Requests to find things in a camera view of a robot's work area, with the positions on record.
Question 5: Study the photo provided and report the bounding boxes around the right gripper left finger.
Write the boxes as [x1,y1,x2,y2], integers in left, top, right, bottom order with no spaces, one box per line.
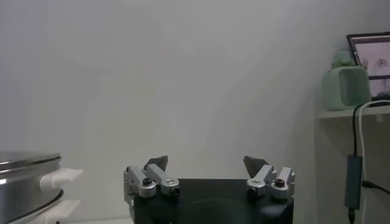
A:
[123,155,180,205]

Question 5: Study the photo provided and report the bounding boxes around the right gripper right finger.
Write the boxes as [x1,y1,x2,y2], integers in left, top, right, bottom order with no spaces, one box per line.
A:
[243,155,296,200]

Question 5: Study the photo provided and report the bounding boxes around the stainless steel steamer pot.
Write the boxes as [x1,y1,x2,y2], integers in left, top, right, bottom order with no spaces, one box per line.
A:
[0,150,85,224]

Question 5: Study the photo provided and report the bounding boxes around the white electric cooker base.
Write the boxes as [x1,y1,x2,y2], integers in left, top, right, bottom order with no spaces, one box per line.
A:
[9,199,82,224]

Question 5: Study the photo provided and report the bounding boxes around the pale green container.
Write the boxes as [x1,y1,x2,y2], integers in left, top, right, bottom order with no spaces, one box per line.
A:
[321,50,372,112]

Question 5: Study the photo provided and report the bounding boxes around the black laptop screen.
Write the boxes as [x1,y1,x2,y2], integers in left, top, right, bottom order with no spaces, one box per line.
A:
[346,31,390,103]

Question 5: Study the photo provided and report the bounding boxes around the dark hanging cable adapter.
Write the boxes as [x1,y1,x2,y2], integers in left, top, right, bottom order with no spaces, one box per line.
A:
[344,155,364,211]

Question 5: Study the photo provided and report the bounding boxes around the black cable above adapter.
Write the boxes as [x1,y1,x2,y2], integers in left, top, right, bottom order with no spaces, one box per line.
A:
[352,102,390,158]

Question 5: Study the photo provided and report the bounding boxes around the white hanging cable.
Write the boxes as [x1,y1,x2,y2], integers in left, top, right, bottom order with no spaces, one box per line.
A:
[358,99,390,224]

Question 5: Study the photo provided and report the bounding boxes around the black looping side cable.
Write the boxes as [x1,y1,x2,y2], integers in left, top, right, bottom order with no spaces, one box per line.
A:
[361,180,390,195]

